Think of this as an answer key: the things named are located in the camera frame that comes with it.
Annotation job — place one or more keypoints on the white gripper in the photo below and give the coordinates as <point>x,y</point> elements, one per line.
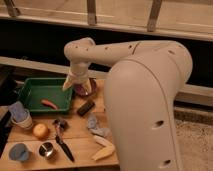
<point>78,74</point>

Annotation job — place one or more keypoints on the dark green eraser block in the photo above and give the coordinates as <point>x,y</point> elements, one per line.
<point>85,108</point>

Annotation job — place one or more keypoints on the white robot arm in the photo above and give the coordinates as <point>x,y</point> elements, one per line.
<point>139,93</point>

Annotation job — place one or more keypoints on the purple bowl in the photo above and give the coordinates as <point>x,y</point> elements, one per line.
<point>85,89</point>

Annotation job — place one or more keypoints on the red sausage toy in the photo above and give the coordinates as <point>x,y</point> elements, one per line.
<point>49,103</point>

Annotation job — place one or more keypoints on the light blue crumpled cloth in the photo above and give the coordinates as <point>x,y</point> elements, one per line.
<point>92,125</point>

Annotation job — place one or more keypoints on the green plastic tray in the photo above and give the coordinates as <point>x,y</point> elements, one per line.
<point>35,90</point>

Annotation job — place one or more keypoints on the dark purple toy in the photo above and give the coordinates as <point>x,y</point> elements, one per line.
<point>60,123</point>

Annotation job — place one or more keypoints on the orange apple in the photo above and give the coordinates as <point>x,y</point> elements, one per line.
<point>40,131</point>

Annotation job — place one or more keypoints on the white banana piece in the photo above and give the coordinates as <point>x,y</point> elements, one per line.
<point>102,141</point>

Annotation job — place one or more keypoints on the white cup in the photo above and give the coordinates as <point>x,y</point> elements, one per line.
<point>24,123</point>

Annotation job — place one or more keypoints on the small metal cup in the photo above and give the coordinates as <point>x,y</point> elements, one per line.
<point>46,150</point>

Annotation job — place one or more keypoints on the yellow banana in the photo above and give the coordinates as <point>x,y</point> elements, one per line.
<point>103,153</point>

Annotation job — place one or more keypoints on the blue plastic cup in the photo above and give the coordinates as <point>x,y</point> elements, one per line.
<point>19,152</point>

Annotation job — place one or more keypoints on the black handled knife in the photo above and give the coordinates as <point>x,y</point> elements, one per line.
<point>62,144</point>

